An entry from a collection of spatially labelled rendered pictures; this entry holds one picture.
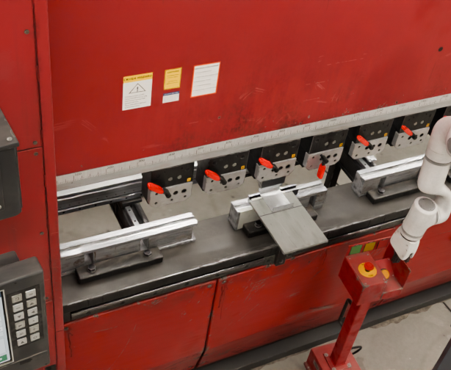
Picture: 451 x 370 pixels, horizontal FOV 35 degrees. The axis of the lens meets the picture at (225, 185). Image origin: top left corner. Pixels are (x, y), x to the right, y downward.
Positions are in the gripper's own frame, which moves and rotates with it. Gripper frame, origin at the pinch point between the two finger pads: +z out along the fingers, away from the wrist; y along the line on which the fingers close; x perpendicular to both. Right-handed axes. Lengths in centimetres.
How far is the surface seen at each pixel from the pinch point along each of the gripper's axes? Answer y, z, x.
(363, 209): -24.2, -0.9, -2.2
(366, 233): -18.3, 7.8, -0.6
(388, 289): 5.1, 13.7, -1.2
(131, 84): -28, -77, -101
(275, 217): -19, -14, -46
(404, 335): -5, 85, 41
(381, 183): -33.8, -3.1, 10.8
